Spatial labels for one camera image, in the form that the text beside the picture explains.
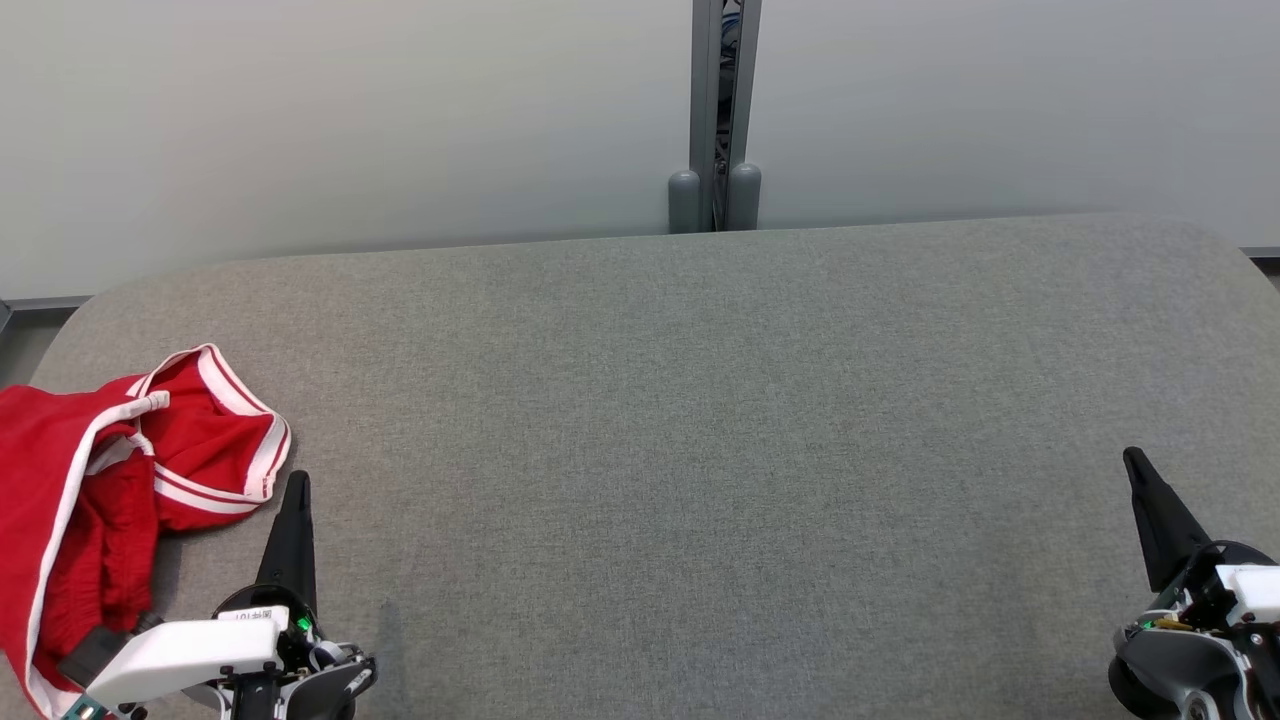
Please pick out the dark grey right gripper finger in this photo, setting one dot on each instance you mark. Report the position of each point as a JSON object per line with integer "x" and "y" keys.
{"x": 1160, "y": 530}

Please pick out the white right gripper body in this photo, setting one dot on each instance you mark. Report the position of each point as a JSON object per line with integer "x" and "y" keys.
{"x": 1250, "y": 590}

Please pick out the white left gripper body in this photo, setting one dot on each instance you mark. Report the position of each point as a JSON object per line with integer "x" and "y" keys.
{"x": 180, "y": 650}

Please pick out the grey cylindrical post foot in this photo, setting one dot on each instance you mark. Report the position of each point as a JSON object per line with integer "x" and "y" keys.
{"x": 684, "y": 205}
{"x": 744, "y": 198}

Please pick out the red shorts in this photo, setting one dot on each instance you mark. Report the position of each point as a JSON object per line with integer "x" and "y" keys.
{"x": 50, "y": 500}

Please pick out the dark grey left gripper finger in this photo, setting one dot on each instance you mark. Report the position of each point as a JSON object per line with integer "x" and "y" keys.
{"x": 292, "y": 540}

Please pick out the grey metal partition post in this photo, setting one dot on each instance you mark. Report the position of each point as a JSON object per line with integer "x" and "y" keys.
{"x": 705, "y": 90}

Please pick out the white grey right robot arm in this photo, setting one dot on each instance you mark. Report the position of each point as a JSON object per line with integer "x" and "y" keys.
{"x": 1170, "y": 660}

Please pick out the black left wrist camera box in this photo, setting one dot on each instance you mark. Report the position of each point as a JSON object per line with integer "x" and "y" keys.
{"x": 92, "y": 655}

